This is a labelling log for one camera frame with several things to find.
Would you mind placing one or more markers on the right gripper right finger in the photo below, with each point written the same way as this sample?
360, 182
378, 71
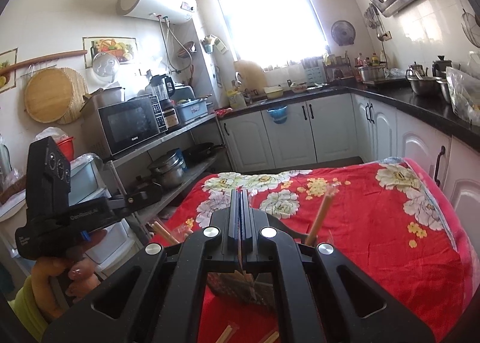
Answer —
321, 295

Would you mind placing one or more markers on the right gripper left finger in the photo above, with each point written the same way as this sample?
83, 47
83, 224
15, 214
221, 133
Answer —
157, 296

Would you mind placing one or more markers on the chopsticks pair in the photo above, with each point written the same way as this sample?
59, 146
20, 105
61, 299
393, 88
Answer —
272, 337
326, 203
244, 277
160, 230
227, 334

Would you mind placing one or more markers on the green sleeve forearm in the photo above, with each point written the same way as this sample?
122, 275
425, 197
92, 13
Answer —
25, 307

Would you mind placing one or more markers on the person left hand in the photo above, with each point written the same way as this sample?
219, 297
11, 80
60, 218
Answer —
80, 273

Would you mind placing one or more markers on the black plastic utensil basket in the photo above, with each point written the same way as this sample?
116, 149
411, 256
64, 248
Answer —
261, 293

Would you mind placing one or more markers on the red plastic basin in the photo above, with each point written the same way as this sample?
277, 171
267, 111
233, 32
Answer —
67, 148

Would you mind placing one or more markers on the red floral tablecloth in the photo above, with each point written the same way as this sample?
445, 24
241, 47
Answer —
388, 217

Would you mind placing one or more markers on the black microwave oven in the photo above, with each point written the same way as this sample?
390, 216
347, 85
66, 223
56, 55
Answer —
112, 129

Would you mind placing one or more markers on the round bamboo board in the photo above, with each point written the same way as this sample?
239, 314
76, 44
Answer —
55, 96

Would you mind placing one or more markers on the stacked steel pots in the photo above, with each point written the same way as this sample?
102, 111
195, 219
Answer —
169, 169

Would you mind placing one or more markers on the black frying pan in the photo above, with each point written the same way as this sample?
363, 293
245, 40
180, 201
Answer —
201, 152

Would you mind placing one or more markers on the wooden rolling pin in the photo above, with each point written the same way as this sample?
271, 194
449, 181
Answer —
40, 59

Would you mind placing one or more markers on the blue dish tub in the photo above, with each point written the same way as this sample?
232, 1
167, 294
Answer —
191, 110

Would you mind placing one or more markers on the black blender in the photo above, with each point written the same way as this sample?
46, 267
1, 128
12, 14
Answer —
163, 87

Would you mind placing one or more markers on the fruit picture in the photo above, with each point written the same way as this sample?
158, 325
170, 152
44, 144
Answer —
121, 48

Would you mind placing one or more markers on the blue hanging basin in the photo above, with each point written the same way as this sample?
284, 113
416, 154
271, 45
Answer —
278, 115

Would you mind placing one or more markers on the steel stock pot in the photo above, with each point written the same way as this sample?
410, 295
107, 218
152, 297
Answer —
372, 73

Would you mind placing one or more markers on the wooden cutting board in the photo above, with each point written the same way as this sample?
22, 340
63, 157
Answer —
252, 76

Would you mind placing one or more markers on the steel mixing bowl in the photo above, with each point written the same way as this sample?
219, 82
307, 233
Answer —
426, 86

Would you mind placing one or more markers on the white water heater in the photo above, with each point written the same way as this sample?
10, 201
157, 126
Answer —
176, 11

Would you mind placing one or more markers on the clear plastic bag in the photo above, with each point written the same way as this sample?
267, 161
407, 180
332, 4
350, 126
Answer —
464, 86

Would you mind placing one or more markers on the wall fan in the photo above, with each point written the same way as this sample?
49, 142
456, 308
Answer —
343, 33

